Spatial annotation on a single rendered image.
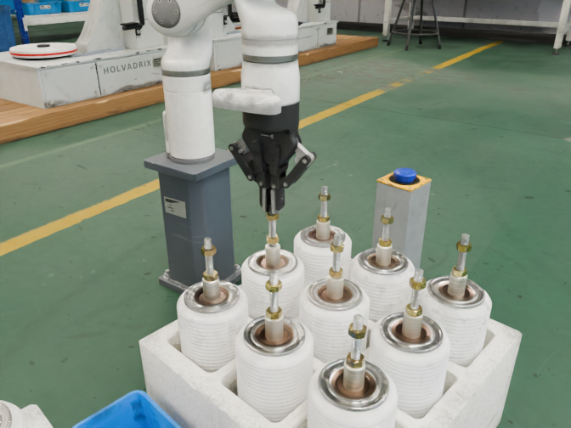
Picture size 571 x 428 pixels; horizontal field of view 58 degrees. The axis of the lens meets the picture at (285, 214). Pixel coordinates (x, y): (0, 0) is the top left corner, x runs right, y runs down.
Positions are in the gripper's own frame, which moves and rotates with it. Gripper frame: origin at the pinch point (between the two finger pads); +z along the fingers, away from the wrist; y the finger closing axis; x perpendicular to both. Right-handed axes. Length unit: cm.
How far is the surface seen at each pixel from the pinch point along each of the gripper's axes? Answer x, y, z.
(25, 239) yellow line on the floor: -16, 85, 36
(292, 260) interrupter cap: -1.7, -2.5, 10.4
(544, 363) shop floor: -28, -41, 36
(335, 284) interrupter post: 4.3, -11.9, 8.2
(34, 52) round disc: -103, 183, 6
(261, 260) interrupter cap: 0.4, 1.8, 10.5
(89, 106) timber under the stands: -109, 159, 30
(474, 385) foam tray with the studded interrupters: 3.9, -31.0, 17.6
